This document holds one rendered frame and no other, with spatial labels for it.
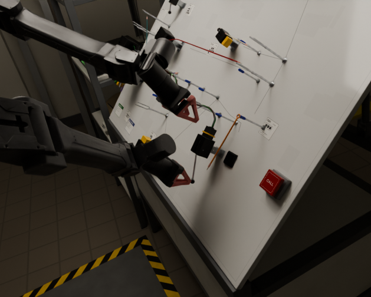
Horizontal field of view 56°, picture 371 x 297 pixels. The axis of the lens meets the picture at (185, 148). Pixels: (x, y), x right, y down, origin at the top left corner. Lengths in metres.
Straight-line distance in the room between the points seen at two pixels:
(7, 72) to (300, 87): 3.03
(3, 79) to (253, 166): 2.98
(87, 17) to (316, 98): 2.94
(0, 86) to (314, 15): 3.08
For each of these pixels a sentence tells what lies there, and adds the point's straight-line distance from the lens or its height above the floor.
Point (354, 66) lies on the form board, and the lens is 0.90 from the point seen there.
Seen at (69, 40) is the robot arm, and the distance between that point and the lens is 0.97.
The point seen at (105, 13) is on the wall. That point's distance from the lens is 3.63.
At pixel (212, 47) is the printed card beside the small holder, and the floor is 1.26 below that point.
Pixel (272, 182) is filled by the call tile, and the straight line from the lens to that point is 0.87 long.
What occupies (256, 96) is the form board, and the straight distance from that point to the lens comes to 1.04.
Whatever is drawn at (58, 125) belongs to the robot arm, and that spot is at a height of 1.43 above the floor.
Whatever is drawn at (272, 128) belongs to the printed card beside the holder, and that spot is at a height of 1.16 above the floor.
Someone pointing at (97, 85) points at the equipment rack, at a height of 1.04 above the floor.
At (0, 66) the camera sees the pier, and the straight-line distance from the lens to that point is 3.62.
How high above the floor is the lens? 1.67
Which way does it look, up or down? 34 degrees down
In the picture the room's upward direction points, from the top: 12 degrees counter-clockwise
